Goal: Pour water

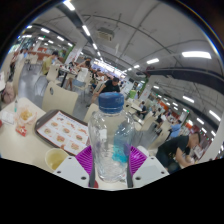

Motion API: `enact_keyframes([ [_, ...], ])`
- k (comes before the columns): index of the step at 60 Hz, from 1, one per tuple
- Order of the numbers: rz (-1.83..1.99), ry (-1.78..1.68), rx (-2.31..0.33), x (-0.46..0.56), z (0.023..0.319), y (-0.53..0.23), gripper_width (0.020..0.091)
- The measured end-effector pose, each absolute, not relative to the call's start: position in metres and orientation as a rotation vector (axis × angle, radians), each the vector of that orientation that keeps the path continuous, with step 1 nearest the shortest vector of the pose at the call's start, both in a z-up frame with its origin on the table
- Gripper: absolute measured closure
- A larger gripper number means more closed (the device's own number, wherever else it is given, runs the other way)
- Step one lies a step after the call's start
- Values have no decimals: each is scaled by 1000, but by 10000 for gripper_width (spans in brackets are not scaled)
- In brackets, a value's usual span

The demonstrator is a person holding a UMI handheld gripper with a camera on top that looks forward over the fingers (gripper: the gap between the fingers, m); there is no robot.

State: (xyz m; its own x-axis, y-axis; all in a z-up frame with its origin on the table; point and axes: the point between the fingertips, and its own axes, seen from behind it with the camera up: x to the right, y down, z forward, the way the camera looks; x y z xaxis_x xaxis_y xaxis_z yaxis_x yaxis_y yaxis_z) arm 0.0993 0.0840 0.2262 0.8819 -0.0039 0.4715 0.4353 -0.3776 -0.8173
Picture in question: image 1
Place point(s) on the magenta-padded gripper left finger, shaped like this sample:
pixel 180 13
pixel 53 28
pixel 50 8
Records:
pixel 71 170

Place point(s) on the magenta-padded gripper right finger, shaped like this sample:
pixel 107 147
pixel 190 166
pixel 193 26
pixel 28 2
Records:
pixel 148 170

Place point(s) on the clear blue-capped water bottle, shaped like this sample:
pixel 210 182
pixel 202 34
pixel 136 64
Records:
pixel 110 140

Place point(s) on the cream plastic cup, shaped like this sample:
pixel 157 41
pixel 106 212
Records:
pixel 56 159

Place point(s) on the person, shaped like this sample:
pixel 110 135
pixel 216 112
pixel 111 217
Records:
pixel 175 148
pixel 175 129
pixel 48 63
pixel 143 110
pixel 110 87
pixel 81 75

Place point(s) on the brown tray with paper liner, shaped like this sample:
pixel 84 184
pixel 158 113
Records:
pixel 61 131

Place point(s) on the beige chair with round hole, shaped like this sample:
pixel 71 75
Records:
pixel 60 100
pixel 90 113

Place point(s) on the small red sauce packet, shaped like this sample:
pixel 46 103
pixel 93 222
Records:
pixel 21 131

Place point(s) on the white printed card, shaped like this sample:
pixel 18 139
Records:
pixel 6 117

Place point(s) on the pink backpack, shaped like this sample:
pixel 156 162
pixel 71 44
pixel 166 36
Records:
pixel 8 93

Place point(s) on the ceiling strip lights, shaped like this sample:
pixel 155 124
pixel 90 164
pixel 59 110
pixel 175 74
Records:
pixel 196 54

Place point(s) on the ceiling air conditioner unit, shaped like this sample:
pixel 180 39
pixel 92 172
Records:
pixel 106 34

